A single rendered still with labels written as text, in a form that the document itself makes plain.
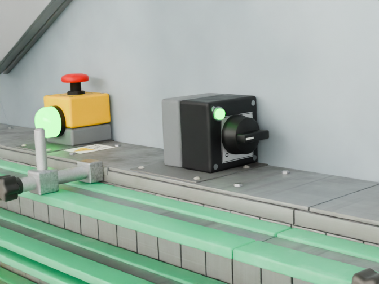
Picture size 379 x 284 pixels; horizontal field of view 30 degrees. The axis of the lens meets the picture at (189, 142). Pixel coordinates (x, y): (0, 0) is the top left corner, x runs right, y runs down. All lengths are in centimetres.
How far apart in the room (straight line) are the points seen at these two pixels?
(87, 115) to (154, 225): 38
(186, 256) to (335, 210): 20
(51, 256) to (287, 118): 31
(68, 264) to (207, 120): 22
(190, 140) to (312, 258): 28
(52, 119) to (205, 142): 29
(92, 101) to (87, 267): 31
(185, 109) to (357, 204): 24
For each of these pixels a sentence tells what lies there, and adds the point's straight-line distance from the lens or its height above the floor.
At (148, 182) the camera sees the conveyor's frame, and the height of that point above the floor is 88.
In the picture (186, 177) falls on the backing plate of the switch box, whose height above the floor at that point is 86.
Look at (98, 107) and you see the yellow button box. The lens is 102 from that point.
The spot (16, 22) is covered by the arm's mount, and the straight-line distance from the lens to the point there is 117.
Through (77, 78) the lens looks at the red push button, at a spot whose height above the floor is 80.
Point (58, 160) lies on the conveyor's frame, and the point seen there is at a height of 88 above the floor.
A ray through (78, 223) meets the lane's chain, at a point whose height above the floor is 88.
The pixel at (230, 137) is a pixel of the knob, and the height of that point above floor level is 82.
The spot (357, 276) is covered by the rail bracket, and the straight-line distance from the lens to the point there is 46.
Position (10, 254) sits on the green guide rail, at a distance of 93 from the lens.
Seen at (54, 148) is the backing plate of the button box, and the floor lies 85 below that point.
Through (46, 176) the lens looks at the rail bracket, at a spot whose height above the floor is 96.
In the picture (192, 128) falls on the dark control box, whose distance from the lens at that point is 79.
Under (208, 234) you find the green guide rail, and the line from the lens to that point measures 62.
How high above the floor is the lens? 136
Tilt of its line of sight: 42 degrees down
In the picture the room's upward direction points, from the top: 101 degrees counter-clockwise
